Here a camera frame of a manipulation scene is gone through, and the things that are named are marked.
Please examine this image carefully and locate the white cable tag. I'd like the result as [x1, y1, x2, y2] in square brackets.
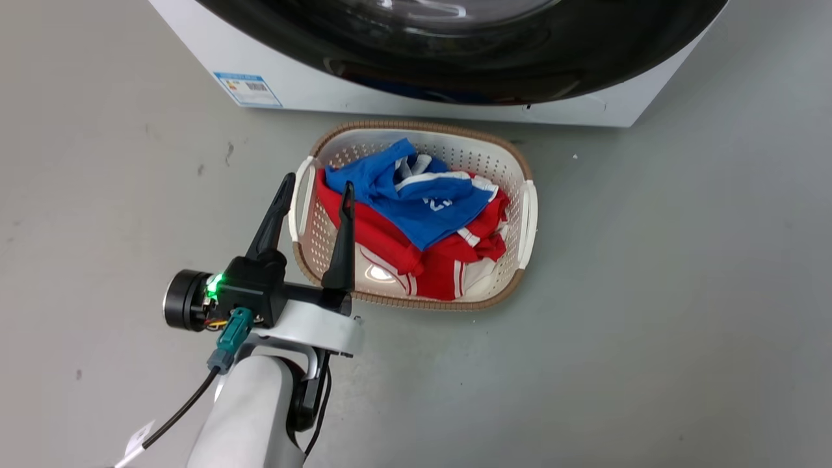
[116, 421, 156, 468]

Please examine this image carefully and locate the thin black cable with connector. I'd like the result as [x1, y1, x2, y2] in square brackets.
[142, 365, 222, 450]

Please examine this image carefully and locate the white brown-rimmed laundry basket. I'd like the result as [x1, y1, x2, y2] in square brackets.
[288, 120, 539, 311]

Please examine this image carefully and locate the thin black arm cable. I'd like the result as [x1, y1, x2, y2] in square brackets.
[303, 354, 333, 458]

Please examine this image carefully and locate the white washing machine body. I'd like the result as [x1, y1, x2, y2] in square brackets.
[148, 0, 729, 128]

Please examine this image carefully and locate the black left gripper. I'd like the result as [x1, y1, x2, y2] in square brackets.
[162, 172, 357, 333]

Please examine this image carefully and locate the blue white energy label sticker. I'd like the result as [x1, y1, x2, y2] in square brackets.
[213, 72, 283, 109]

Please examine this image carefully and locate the red garment with white stripes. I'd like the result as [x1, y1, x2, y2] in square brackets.
[316, 168, 512, 301]

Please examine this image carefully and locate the blue shirt with white trim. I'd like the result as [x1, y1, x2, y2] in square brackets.
[324, 138, 500, 252]

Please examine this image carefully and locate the teal cable connector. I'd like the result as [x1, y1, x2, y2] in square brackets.
[207, 307, 254, 375]

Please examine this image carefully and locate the round black washing machine door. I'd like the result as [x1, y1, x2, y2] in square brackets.
[195, 0, 729, 106]

